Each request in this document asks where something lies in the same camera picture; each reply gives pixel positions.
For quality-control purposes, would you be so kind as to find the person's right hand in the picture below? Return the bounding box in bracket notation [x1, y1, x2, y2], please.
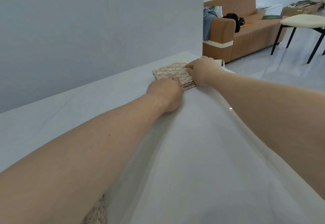
[185, 55, 226, 87]

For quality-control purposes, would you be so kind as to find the person's left hand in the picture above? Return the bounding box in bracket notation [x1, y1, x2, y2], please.
[146, 75, 187, 113]

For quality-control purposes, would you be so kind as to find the beige waffle towel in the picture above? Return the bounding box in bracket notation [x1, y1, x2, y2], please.
[152, 61, 199, 92]

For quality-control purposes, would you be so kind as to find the stack of cloths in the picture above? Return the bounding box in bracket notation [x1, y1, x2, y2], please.
[81, 195, 107, 224]

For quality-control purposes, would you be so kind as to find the person's left forearm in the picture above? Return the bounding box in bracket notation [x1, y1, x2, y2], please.
[0, 93, 169, 224]

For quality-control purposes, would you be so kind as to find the person's right forearm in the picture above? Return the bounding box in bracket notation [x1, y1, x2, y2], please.
[207, 69, 325, 201]

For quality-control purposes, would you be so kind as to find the blue grey clothing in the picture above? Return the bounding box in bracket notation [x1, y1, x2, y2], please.
[202, 6, 218, 42]

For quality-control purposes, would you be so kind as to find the brown sofa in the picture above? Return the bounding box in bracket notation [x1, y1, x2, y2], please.
[202, 0, 290, 64]

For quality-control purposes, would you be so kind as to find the black bag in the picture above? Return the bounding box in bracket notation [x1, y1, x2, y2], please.
[222, 13, 245, 33]

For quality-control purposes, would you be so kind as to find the white shopping bag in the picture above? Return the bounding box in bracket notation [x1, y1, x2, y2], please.
[212, 5, 224, 18]

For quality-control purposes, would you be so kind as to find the white marble table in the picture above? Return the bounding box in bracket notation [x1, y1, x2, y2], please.
[0, 51, 325, 224]

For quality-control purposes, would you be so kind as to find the white box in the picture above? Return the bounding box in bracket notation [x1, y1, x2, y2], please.
[255, 5, 282, 16]

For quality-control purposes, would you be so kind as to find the cardboard box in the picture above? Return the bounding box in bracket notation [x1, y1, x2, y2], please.
[280, 0, 325, 17]

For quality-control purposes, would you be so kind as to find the cream chair with black legs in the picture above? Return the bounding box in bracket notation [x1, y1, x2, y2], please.
[270, 14, 325, 64]

